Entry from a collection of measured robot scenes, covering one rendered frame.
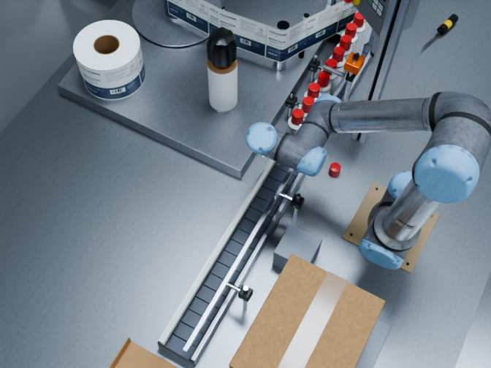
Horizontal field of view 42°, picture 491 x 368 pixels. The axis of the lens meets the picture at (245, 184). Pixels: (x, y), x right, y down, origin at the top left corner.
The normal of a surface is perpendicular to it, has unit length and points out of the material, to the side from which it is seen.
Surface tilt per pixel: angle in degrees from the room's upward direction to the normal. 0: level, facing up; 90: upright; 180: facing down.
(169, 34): 0
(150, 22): 0
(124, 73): 90
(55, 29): 0
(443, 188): 82
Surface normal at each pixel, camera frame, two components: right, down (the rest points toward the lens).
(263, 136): -0.22, -0.05
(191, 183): 0.01, -0.50
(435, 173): -0.45, 0.69
